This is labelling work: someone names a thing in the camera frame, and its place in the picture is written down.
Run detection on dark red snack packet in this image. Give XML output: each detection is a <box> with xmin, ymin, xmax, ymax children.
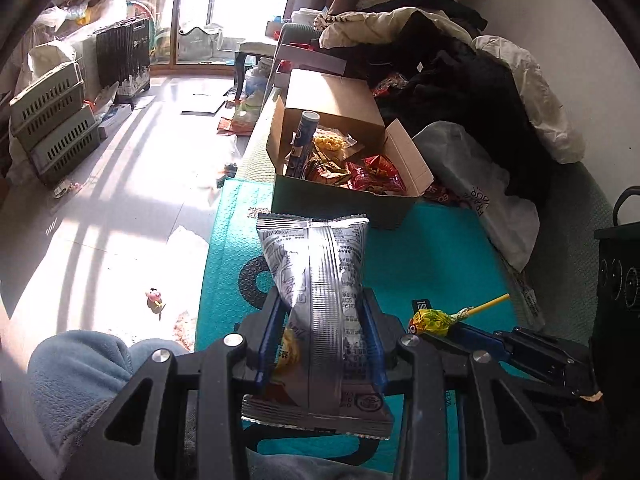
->
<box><xmin>347</xmin><ymin>162</ymin><xmax>407</xmax><ymax>196</ymax></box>

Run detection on red orange snack packet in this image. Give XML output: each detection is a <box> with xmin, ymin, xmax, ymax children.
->
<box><xmin>362</xmin><ymin>154</ymin><xmax>401</xmax><ymax>181</ymax></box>

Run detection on pile of white sacks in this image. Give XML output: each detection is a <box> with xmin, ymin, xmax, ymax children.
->
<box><xmin>25</xmin><ymin>0</ymin><xmax>128</xmax><ymax>91</ymax></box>

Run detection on blue tablet tube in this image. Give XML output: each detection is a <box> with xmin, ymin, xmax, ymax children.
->
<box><xmin>285</xmin><ymin>110</ymin><xmax>321</xmax><ymax>179</ymax></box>

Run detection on small pink toy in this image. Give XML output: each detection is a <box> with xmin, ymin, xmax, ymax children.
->
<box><xmin>145</xmin><ymin>287</ymin><xmax>167</xmax><ymax>317</ymax></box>

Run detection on white label strip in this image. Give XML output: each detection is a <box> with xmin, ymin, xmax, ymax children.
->
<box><xmin>517</xmin><ymin>272</ymin><xmax>547</xmax><ymax>332</ymax></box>

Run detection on grey fleece pants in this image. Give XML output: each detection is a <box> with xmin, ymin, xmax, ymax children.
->
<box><xmin>27</xmin><ymin>330</ymin><xmax>401</xmax><ymax>480</ymax></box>

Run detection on teal bubble mailer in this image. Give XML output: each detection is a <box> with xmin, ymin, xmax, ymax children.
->
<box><xmin>192</xmin><ymin>177</ymin><xmax>533</xmax><ymax>478</ymax></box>

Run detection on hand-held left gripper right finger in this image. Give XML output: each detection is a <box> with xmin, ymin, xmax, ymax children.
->
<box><xmin>361</xmin><ymin>289</ymin><xmax>566</xmax><ymax>480</ymax></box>

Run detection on crumpled white plastic bag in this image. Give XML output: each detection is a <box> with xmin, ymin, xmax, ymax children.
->
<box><xmin>167</xmin><ymin>225</ymin><xmax>212</xmax><ymax>252</ymax></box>

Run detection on orange snack bag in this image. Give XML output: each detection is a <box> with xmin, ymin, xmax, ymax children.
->
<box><xmin>217</xmin><ymin>100</ymin><xmax>266</xmax><ymax>137</ymax></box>

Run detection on white stool dark legs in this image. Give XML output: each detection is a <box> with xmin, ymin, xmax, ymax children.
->
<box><xmin>234</xmin><ymin>40</ymin><xmax>279</xmax><ymax>102</ymax></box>

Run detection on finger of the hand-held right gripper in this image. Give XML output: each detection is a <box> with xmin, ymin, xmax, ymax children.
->
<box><xmin>492</xmin><ymin>327</ymin><xmax>598</xmax><ymax>402</ymax></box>
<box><xmin>425</xmin><ymin>321</ymin><xmax>516</xmax><ymax>361</ymax></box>

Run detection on stack of black folded crates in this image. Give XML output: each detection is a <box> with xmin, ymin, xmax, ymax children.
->
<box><xmin>94</xmin><ymin>17</ymin><xmax>152</xmax><ymax>97</ymax></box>

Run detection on brown red cereal packet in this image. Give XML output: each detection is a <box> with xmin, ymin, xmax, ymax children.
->
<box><xmin>305</xmin><ymin>152</ymin><xmax>351</xmax><ymax>186</ymax></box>

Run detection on silver white snack packet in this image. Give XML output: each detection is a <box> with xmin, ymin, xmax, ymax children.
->
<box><xmin>241</xmin><ymin>212</ymin><xmax>396</xmax><ymax>441</ymax></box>

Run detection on yellow pasta snack packet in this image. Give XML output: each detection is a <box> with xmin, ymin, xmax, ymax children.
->
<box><xmin>312</xmin><ymin>127</ymin><xmax>358</xmax><ymax>161</ymax></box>

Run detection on pile of clothes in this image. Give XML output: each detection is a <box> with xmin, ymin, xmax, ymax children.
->
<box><xmin>315</xmin><ymin>7</ymin><xmax>586</xmax><ymax>163</ymax></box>

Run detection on brown cardboard box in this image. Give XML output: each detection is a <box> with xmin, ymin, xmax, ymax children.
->
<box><xmin>266</xmin><ymin>69</ymin><xmax>435</xmax><ymax>231</ymax></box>

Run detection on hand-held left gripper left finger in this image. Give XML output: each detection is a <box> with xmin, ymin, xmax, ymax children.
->
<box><xmin>65</xmin><ymin>291</ymin><xmax>289</xmax><ymax>480</ymax></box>

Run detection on yellow lollipop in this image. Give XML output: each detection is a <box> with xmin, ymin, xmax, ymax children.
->
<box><xmin>407</xmin><ymin>294</ymin><xmax>511</xmax><ymax>337</ymax></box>

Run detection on black coat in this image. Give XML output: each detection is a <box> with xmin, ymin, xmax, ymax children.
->
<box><xmin>372</xmin><ymin>10</ymin><xmax>556</xmax><ymax>206</ymax></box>

